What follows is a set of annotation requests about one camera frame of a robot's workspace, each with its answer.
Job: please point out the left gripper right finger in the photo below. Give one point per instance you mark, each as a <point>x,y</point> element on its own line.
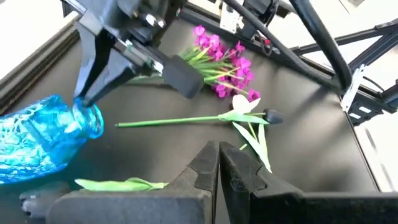
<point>280,208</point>

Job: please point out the blue glass vase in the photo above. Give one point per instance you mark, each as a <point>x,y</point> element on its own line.
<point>37,140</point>

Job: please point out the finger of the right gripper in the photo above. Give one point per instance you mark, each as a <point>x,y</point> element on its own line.
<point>90,59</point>
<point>183,77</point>

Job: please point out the dark tulip with white petal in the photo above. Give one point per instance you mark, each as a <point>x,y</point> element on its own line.
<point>273,116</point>

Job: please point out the black diagonal frame strut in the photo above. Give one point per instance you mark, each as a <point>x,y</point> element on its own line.
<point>357,37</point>

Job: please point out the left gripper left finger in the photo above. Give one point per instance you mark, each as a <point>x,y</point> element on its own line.
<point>192,202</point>

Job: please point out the silver corner bracket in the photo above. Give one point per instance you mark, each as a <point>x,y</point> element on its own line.
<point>353,90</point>

